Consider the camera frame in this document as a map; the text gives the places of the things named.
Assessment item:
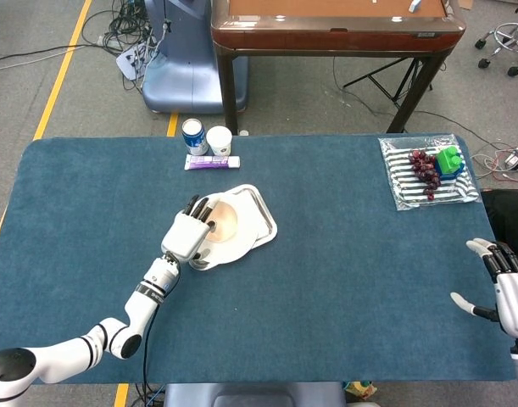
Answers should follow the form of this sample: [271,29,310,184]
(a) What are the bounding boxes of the striped plastic wrapped tray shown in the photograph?
[377,133,482,212]

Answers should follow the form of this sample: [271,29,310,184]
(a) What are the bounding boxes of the silver metal tray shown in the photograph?
[186,183,279,272]

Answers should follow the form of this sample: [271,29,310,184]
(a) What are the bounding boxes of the blue toy block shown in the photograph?
[435,159,466,178]

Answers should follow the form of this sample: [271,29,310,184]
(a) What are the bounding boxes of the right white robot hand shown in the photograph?
[449,237,518,340]

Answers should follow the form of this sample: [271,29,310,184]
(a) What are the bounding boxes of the thin red white cables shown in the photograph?
[470,143,518,184]

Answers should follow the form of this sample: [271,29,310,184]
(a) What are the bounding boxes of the blue soda can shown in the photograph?
[181,118,209,157]

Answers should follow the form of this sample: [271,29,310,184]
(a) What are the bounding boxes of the green toy block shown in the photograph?
[435,145,462,175]

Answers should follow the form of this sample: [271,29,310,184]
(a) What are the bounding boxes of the long black floor cable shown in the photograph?
[0,42,115,67]

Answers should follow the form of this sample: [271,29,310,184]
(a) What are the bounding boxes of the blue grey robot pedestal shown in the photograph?
[142,0,249,114]

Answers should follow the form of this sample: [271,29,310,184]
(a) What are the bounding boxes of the white paper cup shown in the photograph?
[205,125,234,157]

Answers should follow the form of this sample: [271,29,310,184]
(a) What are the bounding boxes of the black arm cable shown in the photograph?
[140,303,160,398]

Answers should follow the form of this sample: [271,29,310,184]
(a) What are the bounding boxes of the yellow patterned packet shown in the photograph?
[342,380,378,402]

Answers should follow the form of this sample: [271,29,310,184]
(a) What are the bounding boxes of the blue felt table cover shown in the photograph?
[0,134,516,386]

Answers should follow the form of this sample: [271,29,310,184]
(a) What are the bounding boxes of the white power strip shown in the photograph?
[115,44,152,81]

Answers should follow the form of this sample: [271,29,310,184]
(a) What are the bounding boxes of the cream white bowl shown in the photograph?
[207,198,239,243]

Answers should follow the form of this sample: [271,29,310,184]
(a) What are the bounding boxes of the tangled black cable bundle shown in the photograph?
[81,0,160,59]

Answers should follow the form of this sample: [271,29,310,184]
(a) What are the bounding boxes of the white round plate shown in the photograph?
[189,191,268,265]

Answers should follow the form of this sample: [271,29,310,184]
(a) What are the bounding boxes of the grey blue robot torso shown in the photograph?
[163,382,347,407]

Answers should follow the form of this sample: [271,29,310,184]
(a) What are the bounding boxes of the chrome office chair base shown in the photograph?
[474,16,518,78]

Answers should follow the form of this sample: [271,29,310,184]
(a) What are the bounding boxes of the purple toothpaste tube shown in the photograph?
[183,153,242,171]

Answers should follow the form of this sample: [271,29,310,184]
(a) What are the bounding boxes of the red grape bunch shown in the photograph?
[408,149,443,202]

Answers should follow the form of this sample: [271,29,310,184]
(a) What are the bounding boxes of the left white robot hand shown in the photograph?
[159,193,220,260]

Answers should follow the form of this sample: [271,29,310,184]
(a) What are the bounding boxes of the brown mahjong table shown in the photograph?
[210,0,467,136]

